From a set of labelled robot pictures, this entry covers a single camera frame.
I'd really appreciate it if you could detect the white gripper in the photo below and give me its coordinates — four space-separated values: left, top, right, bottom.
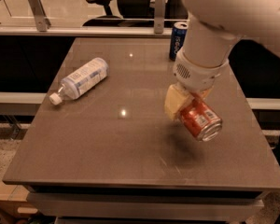
164 49 229 120

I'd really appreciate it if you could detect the red soda can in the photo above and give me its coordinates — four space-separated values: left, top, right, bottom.
178 94 222 142

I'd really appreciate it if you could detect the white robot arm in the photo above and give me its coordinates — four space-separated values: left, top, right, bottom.
164 0 280 119

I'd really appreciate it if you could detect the clear blue-label plastic bottle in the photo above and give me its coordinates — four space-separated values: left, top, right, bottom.
49 58 109 105

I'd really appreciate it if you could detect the blue Pepsi can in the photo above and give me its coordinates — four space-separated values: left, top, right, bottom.
169 21 188 61

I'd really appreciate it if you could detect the black office chair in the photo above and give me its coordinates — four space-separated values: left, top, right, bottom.
84 0 188 28

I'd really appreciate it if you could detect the glass barrier panel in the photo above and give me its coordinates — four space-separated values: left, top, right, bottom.
0 0 189 35

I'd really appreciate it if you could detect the wooden box under table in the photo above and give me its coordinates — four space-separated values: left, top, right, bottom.
0 182 38 217

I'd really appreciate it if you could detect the middle metal glass bracket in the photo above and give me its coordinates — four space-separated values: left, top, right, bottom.
154 0 166 34

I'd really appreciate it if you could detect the metal glass bracket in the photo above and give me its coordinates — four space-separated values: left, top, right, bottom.
154 0 166 34
28 0 50 32

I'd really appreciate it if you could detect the left metal glass bracket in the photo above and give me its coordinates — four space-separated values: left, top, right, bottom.
28 0 50 32

